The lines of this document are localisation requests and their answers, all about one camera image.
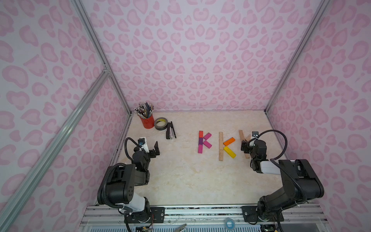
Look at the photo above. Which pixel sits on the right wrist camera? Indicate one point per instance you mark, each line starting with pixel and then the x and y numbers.
pixel 255 134

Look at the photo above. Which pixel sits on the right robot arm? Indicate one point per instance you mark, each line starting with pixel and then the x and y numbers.
pixel 300 183

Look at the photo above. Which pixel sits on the magenta block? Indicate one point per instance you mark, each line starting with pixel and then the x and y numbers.
pixel 200 149
pixel 207 136
pixel 207 144

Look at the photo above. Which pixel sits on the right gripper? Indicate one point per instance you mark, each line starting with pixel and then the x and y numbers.
pixel 247 145

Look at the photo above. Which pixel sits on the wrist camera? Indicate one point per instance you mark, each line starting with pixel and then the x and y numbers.
pixel 255 134
pixel 143 144

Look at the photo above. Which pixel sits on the black stapler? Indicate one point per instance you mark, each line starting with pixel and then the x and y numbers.
pixel 170 131

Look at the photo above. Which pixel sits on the black tape roll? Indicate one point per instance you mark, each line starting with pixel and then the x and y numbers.
pixel 161 124

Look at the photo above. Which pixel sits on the orange block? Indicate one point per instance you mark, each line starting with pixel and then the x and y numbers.
pixel 228 142

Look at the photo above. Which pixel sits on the wooden block top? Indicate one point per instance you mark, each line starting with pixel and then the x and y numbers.
pixel 221 137

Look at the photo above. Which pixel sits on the bundle of coloured pencils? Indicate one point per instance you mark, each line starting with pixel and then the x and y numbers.
pixel 144 110

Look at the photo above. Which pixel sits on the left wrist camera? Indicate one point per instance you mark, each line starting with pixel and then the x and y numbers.
pixel 143 144

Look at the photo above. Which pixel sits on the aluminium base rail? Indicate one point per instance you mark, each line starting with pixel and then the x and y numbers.
pixel 308 215

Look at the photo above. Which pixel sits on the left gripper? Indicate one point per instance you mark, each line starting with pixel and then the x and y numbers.
pixel 152 152

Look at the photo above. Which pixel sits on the red pencil cup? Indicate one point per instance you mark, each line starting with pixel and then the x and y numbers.
pixel 148 123

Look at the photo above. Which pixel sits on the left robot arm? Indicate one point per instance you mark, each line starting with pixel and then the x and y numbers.
pixel 117 187

